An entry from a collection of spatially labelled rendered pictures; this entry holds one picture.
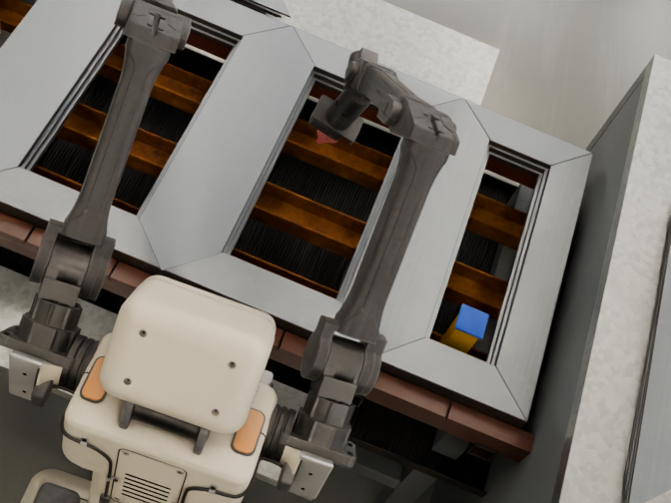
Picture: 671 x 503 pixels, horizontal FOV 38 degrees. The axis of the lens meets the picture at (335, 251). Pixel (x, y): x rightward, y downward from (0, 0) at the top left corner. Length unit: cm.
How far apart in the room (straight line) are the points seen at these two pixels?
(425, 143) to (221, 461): 54
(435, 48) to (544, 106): 115
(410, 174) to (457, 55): 122
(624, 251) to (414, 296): 43
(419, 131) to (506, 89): 228
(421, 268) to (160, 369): 87
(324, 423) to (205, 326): 25
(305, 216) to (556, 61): 182
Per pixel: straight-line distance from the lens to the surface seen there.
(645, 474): 180
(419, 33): 263
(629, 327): 194
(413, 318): 200
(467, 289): 229
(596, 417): 183
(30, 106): 217
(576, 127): 369
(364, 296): 144
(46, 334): 147
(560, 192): 231
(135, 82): 145
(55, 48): 227
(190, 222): 201
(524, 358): 205
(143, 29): 144
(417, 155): 142
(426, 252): 209
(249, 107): 221
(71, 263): 148
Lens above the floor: 255
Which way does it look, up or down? 57 degrees down
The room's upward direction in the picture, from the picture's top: 23 degrees clockwise
